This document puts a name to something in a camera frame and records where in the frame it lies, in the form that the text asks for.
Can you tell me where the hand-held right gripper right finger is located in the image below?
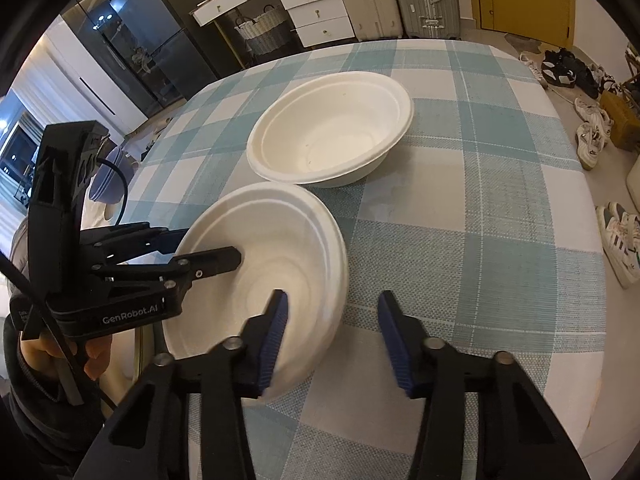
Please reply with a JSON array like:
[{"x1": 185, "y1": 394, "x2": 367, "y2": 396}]
[{"x1": 377, "y1": 290, "x2": 591, "y2": 480}]

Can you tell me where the thin black cable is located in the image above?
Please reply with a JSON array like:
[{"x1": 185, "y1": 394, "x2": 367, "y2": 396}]
[{"x1": 96, "y1": 158, "x2": 129, "y2": 225}]

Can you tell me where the person's left hand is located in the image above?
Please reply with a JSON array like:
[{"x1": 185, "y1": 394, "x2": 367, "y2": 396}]
[{"x1": 20, "y1": 334, "x2": 114, "y2": 382}]

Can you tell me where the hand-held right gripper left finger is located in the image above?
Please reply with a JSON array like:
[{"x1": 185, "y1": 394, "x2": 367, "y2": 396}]
[{"x1": 75, "y1": 289, "x2": 290, "y2": 480}]

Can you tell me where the teal plaid tablecloth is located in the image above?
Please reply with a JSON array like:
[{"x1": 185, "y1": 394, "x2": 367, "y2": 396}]
[{"x1": 120, "y1": 37, "x2": 609, "y2": 480}]

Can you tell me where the woven grey white basket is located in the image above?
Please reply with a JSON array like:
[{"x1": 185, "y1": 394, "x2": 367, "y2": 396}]
[{"x1": 234, "y1": 4, "x2": 296, "y2": 59}]

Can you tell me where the white drawer desk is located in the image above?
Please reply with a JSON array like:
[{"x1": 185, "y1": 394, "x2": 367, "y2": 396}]
[{"x1": 192, "y1": 0, "x2": 359, "y2": 52}]

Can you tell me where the black shoe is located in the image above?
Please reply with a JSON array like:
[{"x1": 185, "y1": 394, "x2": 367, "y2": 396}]
[
  {"x1": 570, "y1": 57, "x2": 604, "y2": 100},
  {"x1": 542, "y1": 49, "x2": 581, "y2": 87}
]

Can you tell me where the deep white paper bowl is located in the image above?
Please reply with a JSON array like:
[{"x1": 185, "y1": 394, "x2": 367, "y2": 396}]
[{"x1": 246, "y1": 71, "x2": 414, "y2": 189}]

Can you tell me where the yellow wooden door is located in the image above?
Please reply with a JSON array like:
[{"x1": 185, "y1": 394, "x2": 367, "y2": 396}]
[{"x1": 472, "y1": 0, "x2": 576, "y2": 50}]

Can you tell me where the blue bowl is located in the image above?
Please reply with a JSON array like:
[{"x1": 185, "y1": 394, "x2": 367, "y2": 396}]
[{"x1": 89, "y1": 145, "x2": 137, "y2": 204}]

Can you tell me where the white green sneaker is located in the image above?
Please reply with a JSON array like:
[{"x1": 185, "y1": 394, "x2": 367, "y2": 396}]
[
  {"x1": 602, "y1": 230, "x2": 640, "y2": 290},
  {"x1": 595, "y1": 202, "x2": 640, "y2": 261}
]

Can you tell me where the dark glass fridge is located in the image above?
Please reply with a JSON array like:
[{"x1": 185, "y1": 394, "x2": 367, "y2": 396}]
[{"x1": 60, "y1": 0, "x2": 221, "y2": 122}]

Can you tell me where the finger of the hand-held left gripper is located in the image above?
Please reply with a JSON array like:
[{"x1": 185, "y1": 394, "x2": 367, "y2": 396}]
[
  {"x1": 91, "y1": 246, "x2": 244, "y2": 294},
  {"x1": 81, "y1": 222, "x2": 189, "y2": 264}
]

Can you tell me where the thick black cable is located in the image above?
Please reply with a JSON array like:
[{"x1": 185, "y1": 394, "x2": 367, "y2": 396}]
[{"x1": 0, "y1": 252, "x2": 117, "y2": 407}]

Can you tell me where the ridged white paper bowl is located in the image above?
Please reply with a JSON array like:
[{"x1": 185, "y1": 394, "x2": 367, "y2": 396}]
[{"x1": 162, "y1": 182, "x2": 350, "y2": 402}]

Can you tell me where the silver suitcase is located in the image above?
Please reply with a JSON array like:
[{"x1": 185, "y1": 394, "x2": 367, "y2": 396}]
[{"x1": 387, "y1": 0, "x2": 462, "y2": 41}]

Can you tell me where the brown woven box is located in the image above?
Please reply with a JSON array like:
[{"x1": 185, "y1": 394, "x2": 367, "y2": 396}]
[{"x1": 599, "y1": 87, "x2": 640, "y2": 151}]

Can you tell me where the white tall cabinet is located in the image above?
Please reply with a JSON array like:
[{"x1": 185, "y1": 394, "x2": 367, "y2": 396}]
[{"x1": 45, "y1": 15, "x2": 151, "y2": 134}]

